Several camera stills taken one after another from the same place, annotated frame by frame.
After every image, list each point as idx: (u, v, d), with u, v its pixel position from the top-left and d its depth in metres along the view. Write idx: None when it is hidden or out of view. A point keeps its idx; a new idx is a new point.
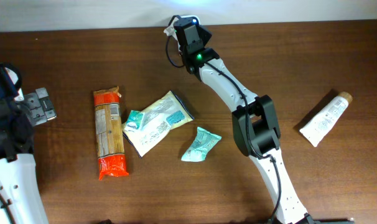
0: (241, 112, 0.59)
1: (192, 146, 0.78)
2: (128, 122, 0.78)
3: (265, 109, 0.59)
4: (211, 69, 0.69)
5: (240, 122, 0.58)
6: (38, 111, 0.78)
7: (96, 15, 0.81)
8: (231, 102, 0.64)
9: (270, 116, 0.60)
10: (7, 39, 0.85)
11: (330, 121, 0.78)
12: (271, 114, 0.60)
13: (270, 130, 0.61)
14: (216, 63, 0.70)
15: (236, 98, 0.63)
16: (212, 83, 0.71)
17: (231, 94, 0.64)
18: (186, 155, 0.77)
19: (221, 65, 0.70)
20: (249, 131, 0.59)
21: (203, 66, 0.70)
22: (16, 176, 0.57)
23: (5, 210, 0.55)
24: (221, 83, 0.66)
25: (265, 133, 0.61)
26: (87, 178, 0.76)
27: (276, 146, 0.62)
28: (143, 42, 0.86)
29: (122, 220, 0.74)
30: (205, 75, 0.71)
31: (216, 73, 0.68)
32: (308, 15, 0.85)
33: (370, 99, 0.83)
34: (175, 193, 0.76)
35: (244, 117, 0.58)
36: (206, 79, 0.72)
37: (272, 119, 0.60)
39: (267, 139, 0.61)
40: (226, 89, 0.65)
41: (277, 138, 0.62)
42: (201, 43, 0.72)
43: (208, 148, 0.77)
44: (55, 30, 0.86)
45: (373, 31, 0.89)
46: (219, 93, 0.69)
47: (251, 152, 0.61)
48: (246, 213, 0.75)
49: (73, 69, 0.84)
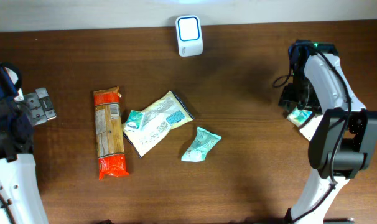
0: (339, 114, 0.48)
1: (192, 146, 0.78)
2: (128, 122, 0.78)
3: (367, 127, 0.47)
4: (322, 61, 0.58)
5: (333, 125, 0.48)
6: (38, 111, 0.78)
7: (96, 15, 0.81)
8: (328, 103, 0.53)
9: (369, 138, 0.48)
10: (7, 38, 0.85)
11: None
12: (371, 136, 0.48)
13: (359, 154, 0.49)
14: (331, 59, 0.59)
15: (339, 99, 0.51)
16: (316, 76, 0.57)
17: (335, 94, 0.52)
18: (186, 155, 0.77)
19: (336, 65, 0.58)
20: (335, 140, 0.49)
21: (314, 56, 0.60)
22: (16, 176, 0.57)
23: (5, 210, 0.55)
24: (328, 76, 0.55)
25: (351, 155, 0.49)
26: (87, 178, 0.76)
27: (348, 177, 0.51)
28: (143, 42, 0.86)
29: (122, 220, 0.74)
30: (313, 65, 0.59)
31: (326, 66, 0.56)
32: (308, 14, 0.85)
33: (371, 99, 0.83)
34: (175, 193, 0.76)
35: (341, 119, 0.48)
36: (312, 71, 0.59)
37: (367, 143, 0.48)
39: (348, 164, 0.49)
40: (330, 84, 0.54)
41: (359, 169, 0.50)
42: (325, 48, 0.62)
43: (208, 149, 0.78)
44: (55, 30, 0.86)
45: (374, 30, 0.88)
46: (320, 88, 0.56)
47: (322, 165, 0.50)
48: (246, 213, 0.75)
49: (73, 69, 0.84)
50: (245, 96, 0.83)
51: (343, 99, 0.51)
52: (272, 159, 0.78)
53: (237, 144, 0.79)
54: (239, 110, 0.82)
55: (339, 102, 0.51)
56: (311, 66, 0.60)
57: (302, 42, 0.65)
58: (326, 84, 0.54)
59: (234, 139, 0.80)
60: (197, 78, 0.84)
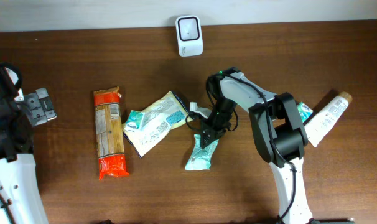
0: (259, 107, 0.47)
1: (195, 154, 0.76)
2: (128, 122, 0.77)
3: (287, 108, 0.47)
4: (231, 79, 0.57)
5: (259, 120, 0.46)
6: (38, 111, 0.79)
7: (96, 15, 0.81)
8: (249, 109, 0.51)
9: (293, 116, 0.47)
10: (7, 39, 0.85)
11: (330, 121, 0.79)
12: (294, 114, 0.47)
13: (295, 132, 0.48)
14: (236, 75, 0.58)
15: (254, 98, 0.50)
16: (232, 94, 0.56)
17: (249, 97, 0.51)
18: (191, 164, 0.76)
19: (242, 76, 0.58)
20: (269, 131, 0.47)
21: (223, 79, 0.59)
22: (16, 176, 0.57)
23: (5, 210, 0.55)
24: (239, 90, 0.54)
25: (290, 136, 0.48)
26: (87, 178, 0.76)
27: (300, 155, 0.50)
28: (143, 42, 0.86)
29: (123, 220, 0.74)
30: (227, 88, 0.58)
31: (236, 82, 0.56)
32: (308, 15, 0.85)
33: (370, 99, 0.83)
34: (175, 193, 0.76)
35: (264, 112, 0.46)
36: (228, 92, 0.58)
37: (296, 120, 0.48)
39: (292, 144, 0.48)
40: (244, 94, 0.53)
41: (303, 144, 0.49)
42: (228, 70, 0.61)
43: (211, 154, 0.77)
44: (55, 30, 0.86)
45: (374, 31, 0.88)
46: (240, 101, 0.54)
47: (272, 157, 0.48)
48: (246, 213, 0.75)
49: (73, 69, 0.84)
50: None
51: (257, 99, 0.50)
52: None
53: (236, 144, 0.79)
54: (239, 110, 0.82)
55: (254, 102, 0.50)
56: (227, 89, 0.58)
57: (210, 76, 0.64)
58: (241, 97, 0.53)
59: (233, 139, 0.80)
60: (196, 78, 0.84)
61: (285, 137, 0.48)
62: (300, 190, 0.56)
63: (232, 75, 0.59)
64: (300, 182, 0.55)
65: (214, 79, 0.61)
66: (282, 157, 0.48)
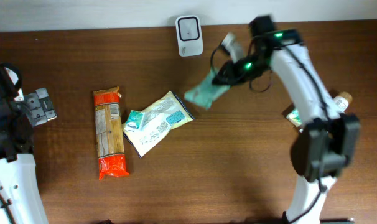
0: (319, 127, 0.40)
1: (201, 87, 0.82)
2: (128, 122, 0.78)
3: (348, 133, 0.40)
4: (291, 58, 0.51)
5: (309, 140, 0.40)
6: (38, 111, 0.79)
7: (96, 15, 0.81)
8: (304, 109, 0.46)
9: (349, 142, 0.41)
10: (7, 39, 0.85)
11: None
12: (352, 140, 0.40)
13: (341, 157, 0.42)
14: (298, 52, 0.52)
15: (315, 105, 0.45)
16: (287, 74, 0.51)
17: (310, 99, 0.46)
18: (193, 95, 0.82)
19: (303, 58, 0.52)
20: (321, 149, 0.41)
21: (280, 51, 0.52)
22: (16, 175, 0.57)
23: (5, 210, 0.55)
24: (298, 78, 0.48)
25: (338, 163, 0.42)
26: (87, 178, 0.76)
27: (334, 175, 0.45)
28: (143, 42, 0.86)
29: (123, 220, 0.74)
30: (280, 63, 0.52)
31: (296, 65, 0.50)
32: (308, 14, 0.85)
33: (370, 99, 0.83)
34: (175, 193, 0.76)
35: (319, 132, 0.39)
36: (279, 66, 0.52)
37: (350, 147, 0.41)
39: (334, 168, 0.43)
40: (302, 88, 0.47)
41: (343, 169, 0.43)
42: (290, 37, 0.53)
43: (216, 97, 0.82)
44: (55, 30, 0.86)
45: (374, 30, 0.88)
46: (293, 89, 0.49)
47: (308, 175, 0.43)
48: (246, 213, 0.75)
49: (73, 69, 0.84)
50: (244, 96, 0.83)
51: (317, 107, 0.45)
52: (272, 159, 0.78)
53: (237, 144, 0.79)
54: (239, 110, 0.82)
55: (313, 108, 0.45)
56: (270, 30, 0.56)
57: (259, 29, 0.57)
58: (298, 84, 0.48)
59: (233, 139, 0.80)
60: (196, 78, 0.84)
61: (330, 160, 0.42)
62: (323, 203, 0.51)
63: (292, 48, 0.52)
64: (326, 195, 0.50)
65: (265, 38, 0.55)
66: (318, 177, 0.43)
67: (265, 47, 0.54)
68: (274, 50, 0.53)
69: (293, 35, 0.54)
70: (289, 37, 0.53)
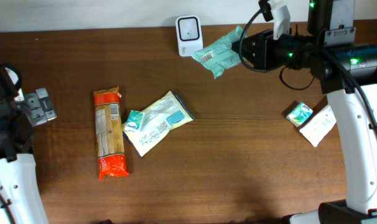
0: None
1: (213, 50, 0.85)
2: (128, 122, 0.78)
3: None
4: (363, 111, 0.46)
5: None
6: (38, 111, 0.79)
7: (96, 15, 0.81)
8: (358, 183, 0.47)
9: None
10: (7, 39, 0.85)
11: (330, 121, 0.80)
12: None
13: None
14: (373, 101, 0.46)
15: (376, 190, 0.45)
16: (349, 131, 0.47)
17: (372, 182, 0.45)
18: (203, 55, 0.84)
19: None
20: None
21: (351, 93, 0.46)
22: (16, 175, 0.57)
23: (5, 210, 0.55)
24: (367, 142, 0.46)
25: None
26: (87, 178, 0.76)
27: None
28: (143, 42, 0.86)
29: (123, 219, 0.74)
30: (346, 112, 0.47)
31: (368, 124, 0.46)
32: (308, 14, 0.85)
33: None
34: (175, 193, 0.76)
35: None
36: (340, 112, 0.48)
37: None
39: None
40: (369, 160, 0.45)
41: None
42: (366, 65, 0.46)
43: (228, 66, 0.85)
44: (55, 30, 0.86)
45: (374, 30, 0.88)
46: (353, 144, 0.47)
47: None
48: (246, 213, 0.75)
49: (73, 69, 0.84)
50: (245, 96, 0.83)
51: None
52: (271, 159, 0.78)
53: (237, 144, 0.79)
54: (239, 110, 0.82)
55: (376, 195, 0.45)
56: (341, 9, 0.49)
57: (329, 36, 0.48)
58: (364, 152, 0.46)
59: (234, 139, 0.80)
60: (196, 78, 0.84)
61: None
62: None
63: (364, 88, 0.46)
64: None
65: (336, 56, 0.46)
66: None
67: (332, 70, 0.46)
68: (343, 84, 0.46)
69: (372, 57, 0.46)
70: (365, 61, 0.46)
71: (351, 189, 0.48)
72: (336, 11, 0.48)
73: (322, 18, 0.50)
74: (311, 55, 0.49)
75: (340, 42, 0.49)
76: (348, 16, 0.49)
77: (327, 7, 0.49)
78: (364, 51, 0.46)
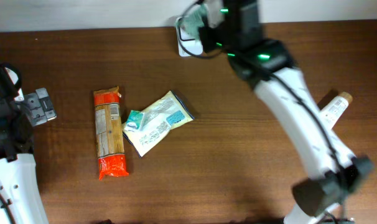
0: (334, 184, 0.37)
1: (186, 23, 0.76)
2: (128, 122, 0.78)
3: (360, 177, 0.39)
4: (285, 91, 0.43)
5: (325, 196, 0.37)
6: (39, 111, 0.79)
7: (96, 15, 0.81)
8: (307, 157, 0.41)
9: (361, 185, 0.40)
10: (7, 39, 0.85)
11: (330, 121, 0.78)
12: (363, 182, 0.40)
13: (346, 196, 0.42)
14: (292, 81, 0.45)
15: (323, 152, 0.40)
16: (285, 117, 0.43)
17: (315, 145, 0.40)
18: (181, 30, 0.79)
19: (297, 87, 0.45)
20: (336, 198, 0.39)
21: (271, 82, 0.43)
22: (16, 176, 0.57)
23: (5, 209, 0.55)
24: (300, 118, 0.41)
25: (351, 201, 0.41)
26: (87, 178, 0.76)
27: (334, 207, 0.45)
28: (143, 42, 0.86)
29: (123, 219, 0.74)
30: (270, 97, 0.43)
31: (293, 100, 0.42)
32: (308, 15, 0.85)
33: (371, 99, 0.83)
34: (175, 193, 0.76)
35: (336, 189, 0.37)
36: (269, 101, 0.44)
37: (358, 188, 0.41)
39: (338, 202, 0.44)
40: (309, 133, 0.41)
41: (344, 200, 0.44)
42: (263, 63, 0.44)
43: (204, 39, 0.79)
44: (55, 30, 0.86)
45: (374, 31, 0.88)
46: (292, 127, 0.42)
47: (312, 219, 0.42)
48: (246, 213, 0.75)
49: (73, 69, 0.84)
50: (244, 96, 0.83)
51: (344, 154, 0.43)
52: (272, 158, 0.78)
53: (236, 144, 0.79)
54: (239, 110, 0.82)
55: (325, 157, 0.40)
56: (252, 14, 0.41)
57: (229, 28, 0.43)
58: (299, 126, 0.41)
59: (233, 139, 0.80)
60: (196, 78, 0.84)
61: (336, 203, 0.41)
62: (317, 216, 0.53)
63: (281, 74, 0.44)
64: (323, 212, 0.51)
65: (255, 60, 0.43)
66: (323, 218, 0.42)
67: (251, 76, 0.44)
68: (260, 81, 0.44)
69: (280, 51, 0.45)
70: (272, 58, 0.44)
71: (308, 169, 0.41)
72: (248, 20, 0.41)
73: (234, 20, 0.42)
74: (232, 58, 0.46)
75: (254, 43, 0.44)
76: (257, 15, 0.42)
77: (237, 15, 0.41)
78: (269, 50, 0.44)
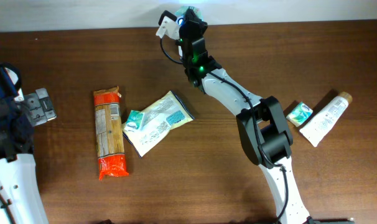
0: (246, 115, 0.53)
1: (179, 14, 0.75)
2: (128, 122, 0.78)
3: (272, 112, 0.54)
4: (214, 78, 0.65)
5: (245, 126, 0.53)
6: (38, 111, 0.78)
7: (96, 15, 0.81)
8: (234, 109, 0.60)
9: (279, 119, 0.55)
10: (7, 39, 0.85)
11: (330, 121, 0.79)
12: (279, 116, 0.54)
13: (280, 135, 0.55)
14: (219, 71, 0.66)
15: (240, 102, 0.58)
16: (218, 95, 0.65)
17: (235, 100, 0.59)
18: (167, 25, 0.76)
19: (224, 74, 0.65)
20: (259, 133, 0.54)
21: (204, 77, 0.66)
22: (16, 175, 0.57)
23: (5, 210, 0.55)
24: (224, 91, 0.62)
25: (279, 138, 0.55)
26: (87, 178, 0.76)
27: (287, 155, 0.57)
28: (143, 42, 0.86)
29: (123, 219, 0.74)
30: (208, 84, 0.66)
31: (218, 81, 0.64)
32: (308, 15, 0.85)
33: (370, 99, 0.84)
34: (175, 193, 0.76)
35: (251, 123, 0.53)
36: (210, 89, 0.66)
37: (281, 122, 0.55)
39: (280, 145, 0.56)
40: (228, 95, 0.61)
41: (289, 144, 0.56)
42: (205, 71, 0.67)
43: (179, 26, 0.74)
44: (55, 30, 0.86)
45: (374, 31, 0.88)
46: (224, 99, 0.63)
47: (261, 161, 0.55)
48: (246, 213, 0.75)
49: (73, 69, 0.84)
50: None
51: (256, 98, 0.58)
52: None
53: (236, 144, 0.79)
54: None
55: (240, 104, 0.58)
56: (198, 45, 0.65)
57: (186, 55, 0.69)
58: (223, 95, 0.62)
59: (232, 139, 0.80)
60: None
61: (272, 140, 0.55)
62: (292, 190, 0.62)
63: (214, 71, 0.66)
64: (291, 180, 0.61)
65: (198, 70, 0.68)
66: (270, 162, 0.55)
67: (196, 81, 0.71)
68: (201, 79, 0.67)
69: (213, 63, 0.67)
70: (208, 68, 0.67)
71: None
72: (195, 46, 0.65)
73: (186, 47, 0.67)
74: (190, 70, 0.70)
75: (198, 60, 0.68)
76: (202, 45, 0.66)
77: (189, 46, 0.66)
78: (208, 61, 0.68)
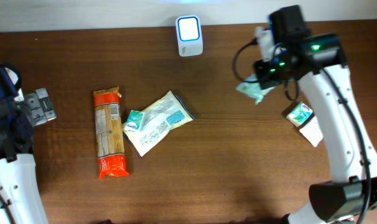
0: (352, 188, 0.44)
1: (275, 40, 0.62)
2: (128, 122, 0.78)
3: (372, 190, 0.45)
4: (330, 88, 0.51)
5: (346, 201, 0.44)
6: (38, 111, 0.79)
7: (96, 15, 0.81)
8: (336, 154, 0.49)
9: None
10: (7, 39, 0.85)
11: None
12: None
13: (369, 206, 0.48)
14: (341, 79, 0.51)
15: (353, 158, 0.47)
16: (322, 108, 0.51)
17: (347, 152, 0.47)
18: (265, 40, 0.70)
19: (347, 89, 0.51)
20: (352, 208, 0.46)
21: (316, 75, 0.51)
22: (16, 175, 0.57)
23: (5, 210, 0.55)
24: (338, 116, 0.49)
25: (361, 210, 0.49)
26: (87, 178, 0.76)
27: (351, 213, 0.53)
28: (143, 42, 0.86)
29: (123, 219, 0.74)
30: (316, 90, 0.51)
31: (336, 99, 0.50)
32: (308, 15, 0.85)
33: (370, 99, 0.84)
34: (175, 193, 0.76)
35: (357, 192, 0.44)
36: (315, 98, 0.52)
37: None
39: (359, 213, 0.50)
40: (339, 126, 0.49)
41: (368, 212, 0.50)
42: (308, 49, 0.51)
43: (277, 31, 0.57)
44: (55, 31, 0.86)
45: (374, 31, 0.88)
46: (322, 112, 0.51)
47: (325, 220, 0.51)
48: (246, 213, 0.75)
49: (73, 69, 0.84)
50: (245, 96, 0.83)
51: (358, 158, 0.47)
52: (272, 159, 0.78)
53: (237, 144, 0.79)
54: (239, 110, 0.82)
55: (354, 163, 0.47)
56: (294, 15, 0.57)
57: (283, 35, 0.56)
58: (333, 118, 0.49)
59: (233, 139, 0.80)
60: (196, 77, 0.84)
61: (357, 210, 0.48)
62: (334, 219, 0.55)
63: (330, 69, 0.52)
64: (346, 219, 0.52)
65: (303, 45, 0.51)
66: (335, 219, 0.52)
67: (298, 60, 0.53)
68: (309, 70, 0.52)
69: (334, 44, 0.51)
70: (326, 48, 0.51)
71: (332, 160, 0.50)
72: (285, 15, 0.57)
73: (278, 25, 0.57)
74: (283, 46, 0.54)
75: (298, 35, 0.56)
76: (295, 19, 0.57)
77: (280, 18, 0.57)
78: (325, 40, 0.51)
